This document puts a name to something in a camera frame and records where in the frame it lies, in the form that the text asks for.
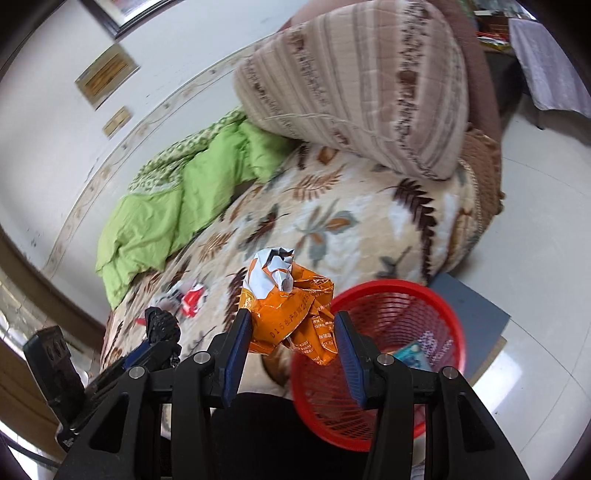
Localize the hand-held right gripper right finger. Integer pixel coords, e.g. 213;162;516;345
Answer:
335;310;529;480

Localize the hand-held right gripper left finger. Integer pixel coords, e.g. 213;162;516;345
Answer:
53;309;254;480

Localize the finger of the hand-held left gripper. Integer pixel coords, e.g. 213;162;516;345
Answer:
122;339;182;371

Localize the black wrapper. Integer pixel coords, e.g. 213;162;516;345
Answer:
144;307;182;343

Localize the orange snack wrapper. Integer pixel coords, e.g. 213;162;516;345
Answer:
238;247;340;367

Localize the red plastic mesh basket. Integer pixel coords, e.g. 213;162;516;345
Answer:
291;279;467;453

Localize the red and white wrapper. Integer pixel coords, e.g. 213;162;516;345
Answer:
168;284;207;319

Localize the blue packet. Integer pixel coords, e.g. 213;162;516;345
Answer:
392;335;441;372

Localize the brown stained glass door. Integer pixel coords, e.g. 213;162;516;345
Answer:
0;226;112;462

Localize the grey board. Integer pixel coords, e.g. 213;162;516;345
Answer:
434;272;512;384

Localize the leaf print blanket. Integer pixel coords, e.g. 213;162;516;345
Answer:
99;143;485;402

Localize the green quilt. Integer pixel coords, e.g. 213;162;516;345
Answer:
95;107;296;310

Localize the brown fringed cloth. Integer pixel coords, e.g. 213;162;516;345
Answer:
459;129;506;241

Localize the striped beige pillow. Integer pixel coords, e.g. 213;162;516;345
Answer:
233;0;472;181

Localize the brown cushion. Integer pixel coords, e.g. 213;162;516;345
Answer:
434;0;504;139

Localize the purple cloth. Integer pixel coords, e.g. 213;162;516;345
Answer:
508;18;591;116

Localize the tan wall switch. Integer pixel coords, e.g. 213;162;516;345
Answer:
102;106;132;137

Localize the tan wall panel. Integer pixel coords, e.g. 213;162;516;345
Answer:
75;44;140;110

